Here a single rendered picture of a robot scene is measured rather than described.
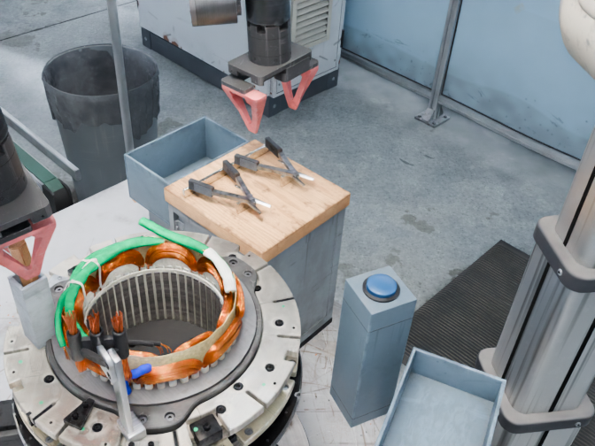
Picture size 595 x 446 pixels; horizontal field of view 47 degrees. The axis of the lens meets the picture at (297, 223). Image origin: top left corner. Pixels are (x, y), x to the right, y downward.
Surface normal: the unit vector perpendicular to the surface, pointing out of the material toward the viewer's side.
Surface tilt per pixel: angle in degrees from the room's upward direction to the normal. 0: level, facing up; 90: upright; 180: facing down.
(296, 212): 0
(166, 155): 90
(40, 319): 90
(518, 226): 0
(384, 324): 90
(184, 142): 90
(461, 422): 0
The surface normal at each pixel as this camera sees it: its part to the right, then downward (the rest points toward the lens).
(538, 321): -0.99, 0.06
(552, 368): 0.15, 0.64
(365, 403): 0.43, 0.60
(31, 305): 0.73, 0.47
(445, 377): -0.40, 0.57
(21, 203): 0.00, -0.71
